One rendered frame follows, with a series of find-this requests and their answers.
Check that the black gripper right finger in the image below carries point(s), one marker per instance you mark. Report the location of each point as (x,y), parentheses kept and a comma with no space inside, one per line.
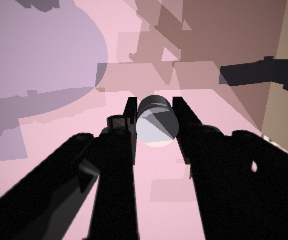
(228,205)

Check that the grey metal cylinder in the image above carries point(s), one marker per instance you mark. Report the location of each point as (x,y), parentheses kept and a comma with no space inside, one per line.
(157,124)

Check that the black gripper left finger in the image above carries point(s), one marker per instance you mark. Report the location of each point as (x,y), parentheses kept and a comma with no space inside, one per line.
(44,203)

